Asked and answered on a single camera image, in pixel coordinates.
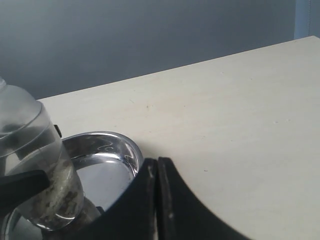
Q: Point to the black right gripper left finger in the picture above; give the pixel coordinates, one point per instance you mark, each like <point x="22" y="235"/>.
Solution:
<point x="131" y="217"/>

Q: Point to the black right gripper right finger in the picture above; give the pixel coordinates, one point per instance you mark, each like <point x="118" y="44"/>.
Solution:
<point x="181" y="215"/>

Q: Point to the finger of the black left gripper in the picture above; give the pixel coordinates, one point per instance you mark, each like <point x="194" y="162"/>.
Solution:
<point x="18" y="188"/>
<point x="58" y="130"/>

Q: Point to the clear plastic shaker bottle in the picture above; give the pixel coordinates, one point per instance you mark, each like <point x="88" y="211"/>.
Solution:
<point x="28" y="138"/>

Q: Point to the brown beans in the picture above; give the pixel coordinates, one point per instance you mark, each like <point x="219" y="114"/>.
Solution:
<point x="59" y="204"/>

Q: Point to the round stainless steel plate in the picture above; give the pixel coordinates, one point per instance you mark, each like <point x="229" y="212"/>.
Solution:
<point x="106" y="163"/>

